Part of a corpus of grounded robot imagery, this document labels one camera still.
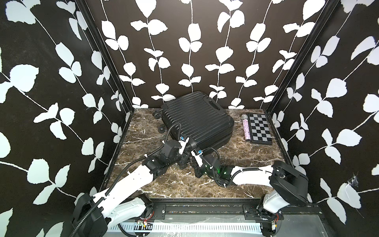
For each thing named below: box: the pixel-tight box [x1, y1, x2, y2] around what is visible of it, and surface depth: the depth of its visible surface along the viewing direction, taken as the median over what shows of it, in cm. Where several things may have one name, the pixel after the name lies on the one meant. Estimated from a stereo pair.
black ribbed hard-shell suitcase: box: [151, 91, 235, 150], surface depth 87 cm
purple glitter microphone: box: [241, 113, 252, 142], surface depth 109 cm
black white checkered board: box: [247, 113, 273, 146], surface depth 107 cm
